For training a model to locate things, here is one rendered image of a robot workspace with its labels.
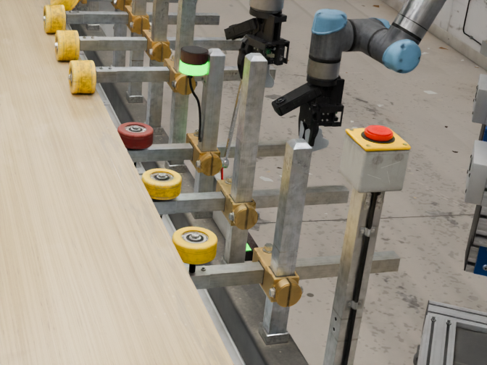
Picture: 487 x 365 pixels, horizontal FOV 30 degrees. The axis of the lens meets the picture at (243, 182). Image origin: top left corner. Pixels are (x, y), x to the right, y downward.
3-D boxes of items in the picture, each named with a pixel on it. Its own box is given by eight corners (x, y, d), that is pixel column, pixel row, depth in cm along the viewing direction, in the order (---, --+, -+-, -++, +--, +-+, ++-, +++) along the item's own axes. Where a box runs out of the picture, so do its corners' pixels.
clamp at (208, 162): (204, 151, 217) (206, 132, 215) (221, 175, 205) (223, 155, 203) (182, 152, 215) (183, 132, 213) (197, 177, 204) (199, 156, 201)
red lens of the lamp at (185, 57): (203, 55, 199) (204, 45, 198) (211, 64, 194) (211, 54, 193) (177, 55, 197) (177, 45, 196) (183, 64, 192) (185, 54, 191)
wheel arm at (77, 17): (216, 22, 280) (217, 11, 279) (219, 25, 277) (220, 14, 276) (51, 20, 264) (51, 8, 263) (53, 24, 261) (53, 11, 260)
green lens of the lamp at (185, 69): (202, 66, 200) (203, 56, 199) (210, 75, 195) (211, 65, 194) (176, 66, 198) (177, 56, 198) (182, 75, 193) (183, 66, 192)
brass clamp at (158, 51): (161, 46, 255) (161, 29, 253) (172, 62, 244) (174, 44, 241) (139, 46, 253) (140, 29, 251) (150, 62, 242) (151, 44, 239)
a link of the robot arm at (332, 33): (357, 16, 204) (324, 17, 201) (350, 62, 209) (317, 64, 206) (340, 6, 211) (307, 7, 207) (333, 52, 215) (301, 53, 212)
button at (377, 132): (383, 135, 130) (385, 124, 129) (396, 145, 126) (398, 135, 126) (358, 135, 128) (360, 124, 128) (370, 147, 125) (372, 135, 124)
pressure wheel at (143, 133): (146, 164, 212) (148, 119, 207) (153, 179, 206) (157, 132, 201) (112, 166, 210) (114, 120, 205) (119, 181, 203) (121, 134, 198)
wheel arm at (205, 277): (390, 266, 180) (393, 248, 178) (397, 275, 177) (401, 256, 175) (177, 284, 166) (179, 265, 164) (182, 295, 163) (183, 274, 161)
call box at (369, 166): (380, 174, 134) (389, 126, 131) (401, 195, 129) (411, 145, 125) (337, 177, 132) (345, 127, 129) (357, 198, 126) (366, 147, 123)
